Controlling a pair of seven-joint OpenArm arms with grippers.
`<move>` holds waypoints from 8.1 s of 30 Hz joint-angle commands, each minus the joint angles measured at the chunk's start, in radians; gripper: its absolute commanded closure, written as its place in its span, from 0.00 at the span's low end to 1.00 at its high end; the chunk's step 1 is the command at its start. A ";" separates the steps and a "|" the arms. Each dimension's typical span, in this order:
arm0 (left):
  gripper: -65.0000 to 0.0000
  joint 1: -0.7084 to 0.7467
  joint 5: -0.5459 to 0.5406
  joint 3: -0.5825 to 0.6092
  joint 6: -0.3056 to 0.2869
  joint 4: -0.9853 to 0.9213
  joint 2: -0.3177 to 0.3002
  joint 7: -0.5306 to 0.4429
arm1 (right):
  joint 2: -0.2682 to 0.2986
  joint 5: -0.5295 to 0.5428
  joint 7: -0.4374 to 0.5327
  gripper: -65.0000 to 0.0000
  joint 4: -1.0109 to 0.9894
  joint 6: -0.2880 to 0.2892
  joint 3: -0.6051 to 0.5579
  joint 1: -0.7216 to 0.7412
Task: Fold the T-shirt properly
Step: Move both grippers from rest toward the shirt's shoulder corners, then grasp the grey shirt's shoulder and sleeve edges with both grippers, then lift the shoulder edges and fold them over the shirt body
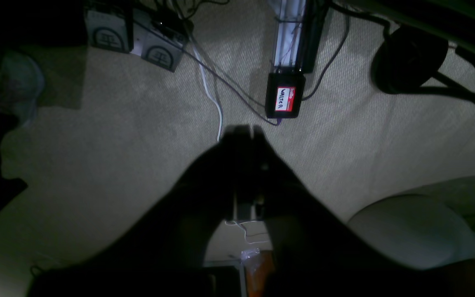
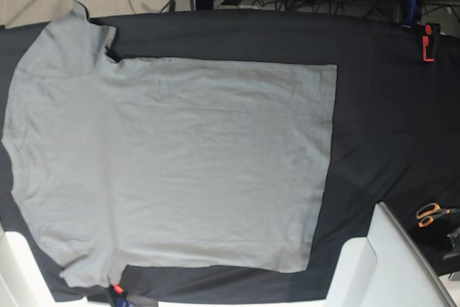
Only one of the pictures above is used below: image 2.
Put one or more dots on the black object right edge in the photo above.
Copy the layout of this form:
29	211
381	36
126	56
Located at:
455	246

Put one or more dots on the grey T-shirt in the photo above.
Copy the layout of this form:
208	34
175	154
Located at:
165	162

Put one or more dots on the white box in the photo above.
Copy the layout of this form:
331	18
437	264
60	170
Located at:
22	283
385	268

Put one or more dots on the white box right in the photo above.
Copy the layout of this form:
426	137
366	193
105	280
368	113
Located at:
385	268

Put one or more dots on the white box left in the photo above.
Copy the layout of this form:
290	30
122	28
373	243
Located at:
22	283

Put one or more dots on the black table cloth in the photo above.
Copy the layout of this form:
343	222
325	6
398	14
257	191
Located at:
395	135

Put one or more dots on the blue clamp on frame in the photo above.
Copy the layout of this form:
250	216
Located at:
410	9

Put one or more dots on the orange handled scissors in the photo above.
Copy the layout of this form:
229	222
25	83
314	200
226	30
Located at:
431	212

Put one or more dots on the red blue clamp bottom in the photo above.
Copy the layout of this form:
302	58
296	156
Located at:
117	297

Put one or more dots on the red black clamp right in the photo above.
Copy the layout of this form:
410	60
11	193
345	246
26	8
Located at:
430	41

